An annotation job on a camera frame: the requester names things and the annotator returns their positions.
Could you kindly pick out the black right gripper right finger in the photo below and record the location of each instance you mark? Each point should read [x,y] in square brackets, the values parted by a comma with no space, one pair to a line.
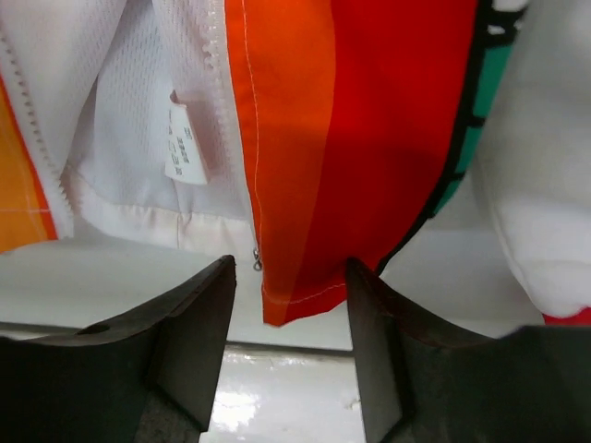
[423,379]

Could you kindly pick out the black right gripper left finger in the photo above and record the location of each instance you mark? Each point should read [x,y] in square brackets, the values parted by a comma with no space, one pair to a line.
[147,375]

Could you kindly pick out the white and red kids jacket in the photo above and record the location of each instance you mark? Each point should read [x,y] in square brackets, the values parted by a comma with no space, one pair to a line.
[300,134]

